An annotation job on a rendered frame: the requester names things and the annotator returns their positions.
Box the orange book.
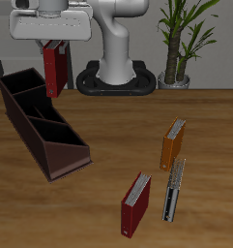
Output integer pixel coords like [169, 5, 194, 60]
[159, 116, 188, 172]

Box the green pot plant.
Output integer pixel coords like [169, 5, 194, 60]
[156, 0, 221, 91]

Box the red book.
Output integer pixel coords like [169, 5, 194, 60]
[42, 39, 70, 99]
[120, 170, 153, 240]

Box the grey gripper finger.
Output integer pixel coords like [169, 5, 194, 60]
[58, 40, 71, 55]
[35, 39, 48, 50]

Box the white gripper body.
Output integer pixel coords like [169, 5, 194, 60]
[9, 1, 94, 43]

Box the dark brown desk caddy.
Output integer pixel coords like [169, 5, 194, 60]
[0, 67, 94, 184]

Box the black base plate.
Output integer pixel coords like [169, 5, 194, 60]
[75, 59, 158, 97]

